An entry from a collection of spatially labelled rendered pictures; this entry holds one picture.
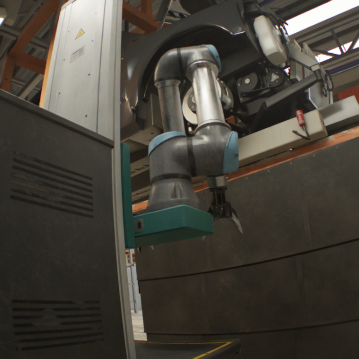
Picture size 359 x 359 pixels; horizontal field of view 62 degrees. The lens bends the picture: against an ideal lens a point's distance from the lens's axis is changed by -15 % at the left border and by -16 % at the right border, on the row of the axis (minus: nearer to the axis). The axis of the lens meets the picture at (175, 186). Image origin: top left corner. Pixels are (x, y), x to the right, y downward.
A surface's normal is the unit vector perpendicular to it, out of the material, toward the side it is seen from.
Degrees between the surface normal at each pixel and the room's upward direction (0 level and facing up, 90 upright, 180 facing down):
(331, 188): 90
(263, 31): 98
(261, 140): 90
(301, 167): 90
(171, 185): 72
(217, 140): 80
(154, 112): 90
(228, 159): 131
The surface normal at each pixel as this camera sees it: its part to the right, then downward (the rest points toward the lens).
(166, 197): -0.24, -0.55
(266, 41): -0.62, 0.00
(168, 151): -0.14, -0.29
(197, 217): 0.84, -0.23
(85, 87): -0.53, -0.22
